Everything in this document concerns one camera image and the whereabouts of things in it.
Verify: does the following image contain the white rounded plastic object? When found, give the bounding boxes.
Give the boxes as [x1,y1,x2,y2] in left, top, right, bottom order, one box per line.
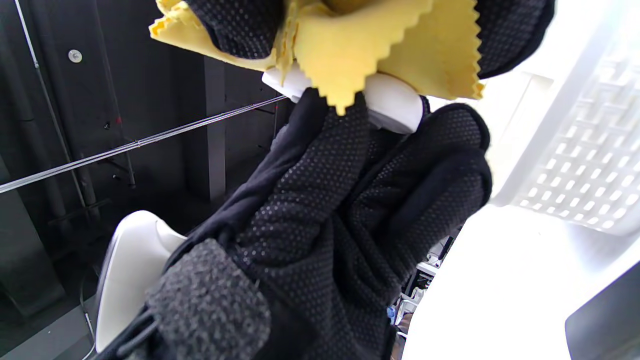
[261,64,425,135]

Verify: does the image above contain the white plastic organizer basket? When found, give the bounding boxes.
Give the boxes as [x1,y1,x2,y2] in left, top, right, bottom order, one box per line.
[490,20,640,237]

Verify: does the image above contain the person's right hand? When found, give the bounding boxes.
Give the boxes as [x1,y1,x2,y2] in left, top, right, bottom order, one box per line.
[185,0,557,80]

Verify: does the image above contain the person's left hand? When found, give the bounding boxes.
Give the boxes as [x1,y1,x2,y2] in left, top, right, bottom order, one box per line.
[165,87,493,360]

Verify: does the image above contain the thin grey metal rod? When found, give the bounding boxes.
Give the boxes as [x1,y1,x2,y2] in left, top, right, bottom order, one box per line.
[0,94,290,195]

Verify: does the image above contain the yellow cleaning cloth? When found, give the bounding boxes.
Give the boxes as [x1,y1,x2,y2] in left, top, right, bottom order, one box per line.
[149,0,485,117]

